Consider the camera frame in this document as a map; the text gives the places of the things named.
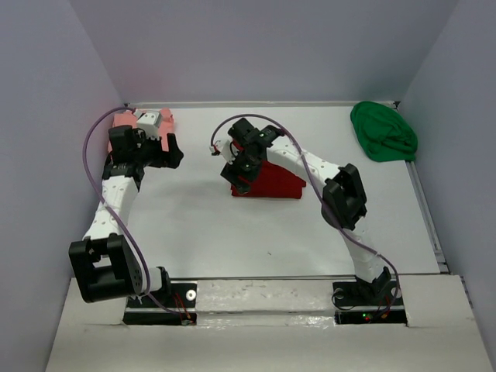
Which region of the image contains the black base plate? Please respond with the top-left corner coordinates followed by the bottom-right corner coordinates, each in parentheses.
top-left (331, 281), bottom-right (408, 326)
top-left (122, 281), bottom-right (198, 326)

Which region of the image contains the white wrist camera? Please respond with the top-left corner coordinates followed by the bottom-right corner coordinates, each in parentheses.
top-left (210, 139), bottom-right (240, 164)
top-left (136, 111), bottom-right (163, 140)

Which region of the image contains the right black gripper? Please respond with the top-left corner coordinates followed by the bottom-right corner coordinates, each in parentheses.
top-left (221, 147), bottom-right (263, 195)

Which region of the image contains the green t shirt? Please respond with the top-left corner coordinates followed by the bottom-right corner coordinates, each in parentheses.
top-left (350, 101), bottom-right (418, 162)

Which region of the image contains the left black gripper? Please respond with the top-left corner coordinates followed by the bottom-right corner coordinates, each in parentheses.
top-left (133, 129), bottom-right (183, 169)

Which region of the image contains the white front cover board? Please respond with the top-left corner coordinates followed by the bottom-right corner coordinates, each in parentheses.
top-left (47, 274), bottom-right (491, 371)

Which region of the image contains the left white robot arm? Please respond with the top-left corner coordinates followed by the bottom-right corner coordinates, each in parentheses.
top-left (68, 125), bottom-right (184, 306)

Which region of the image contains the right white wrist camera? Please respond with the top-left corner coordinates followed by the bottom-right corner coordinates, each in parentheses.
top-left (210, 139), bottom-right (240, 164)

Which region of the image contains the red t shirt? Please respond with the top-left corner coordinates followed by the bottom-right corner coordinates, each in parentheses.
top-left (231, 161), bottom-right (306, 199)

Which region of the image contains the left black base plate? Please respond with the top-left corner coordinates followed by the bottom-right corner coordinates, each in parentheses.
top-left (122, 281), bottom-right (198, 326)

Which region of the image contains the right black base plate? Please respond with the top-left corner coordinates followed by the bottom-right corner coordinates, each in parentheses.
top-left (331, 281), bottom-right (408, 326)

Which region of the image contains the aluminium table frame rail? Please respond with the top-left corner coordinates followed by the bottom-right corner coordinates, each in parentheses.
top-left (125, 101), bottom-right (359, 109)

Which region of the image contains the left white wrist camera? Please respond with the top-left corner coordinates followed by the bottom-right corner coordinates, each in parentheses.
top-left (136, 111), bottom-right (163, 140)

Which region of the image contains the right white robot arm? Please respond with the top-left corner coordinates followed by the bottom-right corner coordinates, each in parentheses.
top-left (210, 114), bottom-right (401, 317)

